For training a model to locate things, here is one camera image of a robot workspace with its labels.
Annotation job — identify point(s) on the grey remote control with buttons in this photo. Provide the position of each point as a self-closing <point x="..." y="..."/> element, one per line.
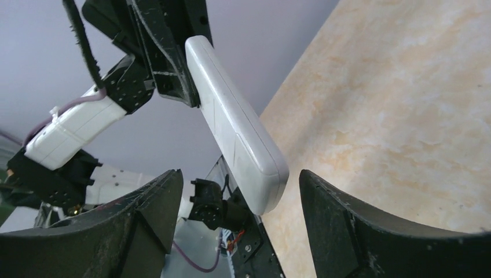
<point x="256" y="163"/>

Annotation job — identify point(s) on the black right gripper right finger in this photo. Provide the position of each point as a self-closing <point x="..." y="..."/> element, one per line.
<point x="351" y="238"/>

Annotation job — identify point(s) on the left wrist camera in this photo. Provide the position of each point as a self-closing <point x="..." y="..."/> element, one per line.
<point x="69" y="132"/>

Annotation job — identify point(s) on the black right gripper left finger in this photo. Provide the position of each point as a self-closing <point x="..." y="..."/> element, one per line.
<point x="127" y="237"/>

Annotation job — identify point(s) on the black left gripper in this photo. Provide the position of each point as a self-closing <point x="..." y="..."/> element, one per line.
<point x="162" y="28"/>

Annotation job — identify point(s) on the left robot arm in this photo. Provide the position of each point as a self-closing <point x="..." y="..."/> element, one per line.
<point x="66" y="187"/>

